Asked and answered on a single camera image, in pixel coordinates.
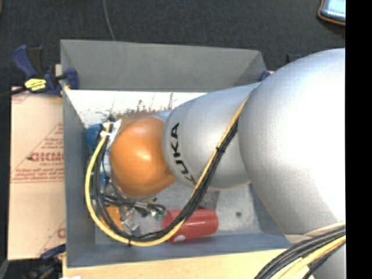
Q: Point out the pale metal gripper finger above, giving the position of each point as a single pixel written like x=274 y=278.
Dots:
x=128 y=215
x=132 y=228

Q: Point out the orange rounded object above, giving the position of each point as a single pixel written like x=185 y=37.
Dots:
x=114 y=216

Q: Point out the red plastic bottle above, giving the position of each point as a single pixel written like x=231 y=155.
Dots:
x=200 y=222

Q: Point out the blue rounded object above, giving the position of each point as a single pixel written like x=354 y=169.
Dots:
x=92 y=137

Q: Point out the brown cardboard board, red print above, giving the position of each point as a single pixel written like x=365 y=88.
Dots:
x=35 y=208

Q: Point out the grey metal bin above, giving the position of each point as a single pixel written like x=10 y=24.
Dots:
x=157 y=68

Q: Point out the black cylinder on white bracket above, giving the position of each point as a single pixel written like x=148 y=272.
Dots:
x=115 y=126

